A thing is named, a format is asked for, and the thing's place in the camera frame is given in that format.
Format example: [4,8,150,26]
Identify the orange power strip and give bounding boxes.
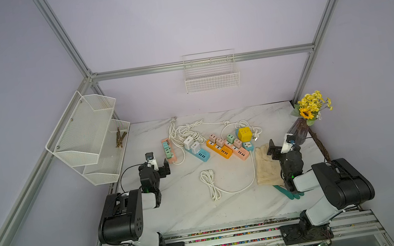
[206,140,233,159]

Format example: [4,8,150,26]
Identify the white charger plug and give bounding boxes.
[191,141,201,155]
[183,136,195,150]

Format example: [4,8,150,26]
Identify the pink charger plug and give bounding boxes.
[209,134,218,143]
[216,137,225,147]

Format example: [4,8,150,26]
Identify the blue power strip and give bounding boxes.
[187,147,210,162]

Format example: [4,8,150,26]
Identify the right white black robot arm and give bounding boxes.
[267,133,375,233]

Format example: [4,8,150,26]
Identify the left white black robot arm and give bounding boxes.
[98,160,171,246]

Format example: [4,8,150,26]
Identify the yellow cube socket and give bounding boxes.
[236,127,253,143]

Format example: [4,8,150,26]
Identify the beige work glove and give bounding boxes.
[255,144,285,186]

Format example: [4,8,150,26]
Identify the dark purple glass vase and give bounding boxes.
[287,118,309,146]

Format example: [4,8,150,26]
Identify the pink power strip right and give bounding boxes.
[225,139,250,161]

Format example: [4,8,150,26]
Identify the pink power strip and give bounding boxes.
[225,139,250,161]
[161,138,177,164]

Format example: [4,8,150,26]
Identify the pink power strip left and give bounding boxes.
[161,138,177,164]

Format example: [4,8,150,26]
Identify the green rubber glove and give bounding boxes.
[273,185,305,200]

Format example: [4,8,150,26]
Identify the brown twigs on shelf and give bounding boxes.
[116,127,128,148]

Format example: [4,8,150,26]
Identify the yellow artificial flower bouquet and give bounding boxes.
[291,90,333,127]

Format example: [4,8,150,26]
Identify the white two-tier mesh shelf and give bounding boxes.
[45,91,131,186]

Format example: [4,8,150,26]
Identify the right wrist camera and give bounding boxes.
[281,133,296,154]

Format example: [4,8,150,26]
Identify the white tangled cable back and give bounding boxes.
[165,105,267,166]

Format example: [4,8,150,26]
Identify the coiled white cable front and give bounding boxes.
[197,150,261,203]

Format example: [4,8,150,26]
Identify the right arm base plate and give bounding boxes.
[279,224,334,246]

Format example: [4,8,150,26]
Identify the white wire wall basket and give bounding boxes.
[182,49,241,94]

